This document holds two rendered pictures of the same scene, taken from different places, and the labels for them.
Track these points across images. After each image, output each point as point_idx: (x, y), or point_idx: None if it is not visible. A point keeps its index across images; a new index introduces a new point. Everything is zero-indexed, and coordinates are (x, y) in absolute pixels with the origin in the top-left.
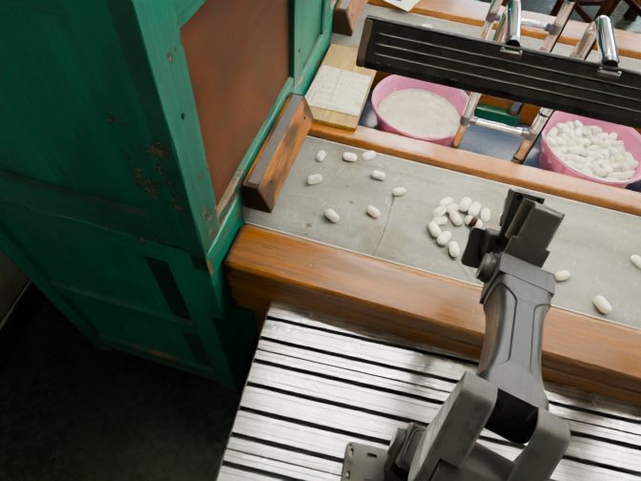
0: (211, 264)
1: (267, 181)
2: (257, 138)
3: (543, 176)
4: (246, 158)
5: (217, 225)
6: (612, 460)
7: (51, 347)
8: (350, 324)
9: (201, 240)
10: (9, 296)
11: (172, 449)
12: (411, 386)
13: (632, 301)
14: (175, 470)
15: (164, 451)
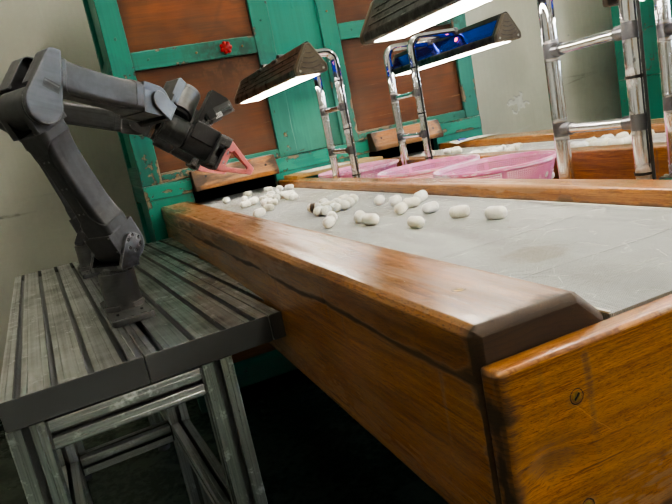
0: (148, 198)
1: (202, 174)
2: None
3: (352, 179)
4: None
5: (158, 178)
6: (160, 277)
7: None
8: (177, 242)
9: (139, 173)
10: None
11: (138, 422)
12: (152, 255)
13: (282, 215)
14: (125, 431)
15: (134, 422)
